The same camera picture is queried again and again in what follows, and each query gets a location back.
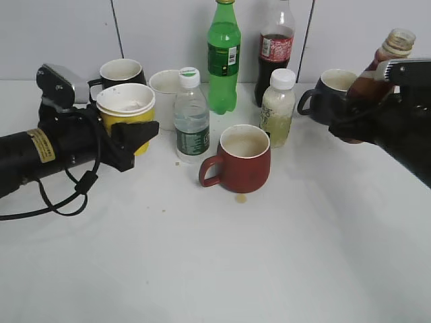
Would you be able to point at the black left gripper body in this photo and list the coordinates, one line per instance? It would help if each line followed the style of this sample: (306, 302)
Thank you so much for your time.
(79, 136)

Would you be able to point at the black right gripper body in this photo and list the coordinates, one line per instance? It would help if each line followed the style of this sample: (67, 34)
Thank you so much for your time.
(401, 127)

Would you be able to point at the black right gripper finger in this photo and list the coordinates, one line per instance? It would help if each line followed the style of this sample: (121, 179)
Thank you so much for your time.
(364, 120)

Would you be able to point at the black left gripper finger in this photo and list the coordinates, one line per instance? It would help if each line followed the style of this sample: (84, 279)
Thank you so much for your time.
(95, 87)
(134, 137)

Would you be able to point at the yellow paper cup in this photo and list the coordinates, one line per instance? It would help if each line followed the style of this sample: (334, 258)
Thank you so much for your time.
(128, 102)

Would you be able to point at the brown coffee bottle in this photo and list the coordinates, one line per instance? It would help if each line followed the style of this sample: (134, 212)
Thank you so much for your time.
(366, 90)

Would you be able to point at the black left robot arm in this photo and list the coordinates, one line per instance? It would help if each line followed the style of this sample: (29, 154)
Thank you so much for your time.
(22, 155)

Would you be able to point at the black ceramic mug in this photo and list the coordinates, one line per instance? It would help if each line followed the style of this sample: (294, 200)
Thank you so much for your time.
(119, 71)

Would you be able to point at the dark grey ceramic mug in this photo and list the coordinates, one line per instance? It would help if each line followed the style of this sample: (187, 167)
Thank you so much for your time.
(325, 101)

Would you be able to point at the white ceramic mug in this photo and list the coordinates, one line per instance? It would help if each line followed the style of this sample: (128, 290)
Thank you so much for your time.
(165, 85)

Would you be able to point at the clear water bottle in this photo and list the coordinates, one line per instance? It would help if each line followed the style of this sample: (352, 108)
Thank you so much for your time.
(191, 118)

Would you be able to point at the white cap milk bottle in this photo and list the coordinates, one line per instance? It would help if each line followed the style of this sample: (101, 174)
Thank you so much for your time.
(277, 108)

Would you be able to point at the red ceramic mug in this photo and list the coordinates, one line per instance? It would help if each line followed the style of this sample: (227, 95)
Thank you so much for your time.
(242, 162)

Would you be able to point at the cola bottle red label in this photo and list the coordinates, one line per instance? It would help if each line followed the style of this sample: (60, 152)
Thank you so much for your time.
(275, 44)

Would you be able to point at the green soda bottle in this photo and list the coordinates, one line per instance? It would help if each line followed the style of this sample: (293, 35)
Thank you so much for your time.
(223, 58)

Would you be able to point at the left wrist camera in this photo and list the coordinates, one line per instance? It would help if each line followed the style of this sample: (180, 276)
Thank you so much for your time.
(61, 88)

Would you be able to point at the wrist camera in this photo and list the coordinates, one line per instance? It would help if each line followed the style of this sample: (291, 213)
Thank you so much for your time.
(61, 88)
(403, 72)

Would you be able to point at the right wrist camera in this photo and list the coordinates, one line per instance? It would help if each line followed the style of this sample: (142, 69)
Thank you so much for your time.
(403, 72)

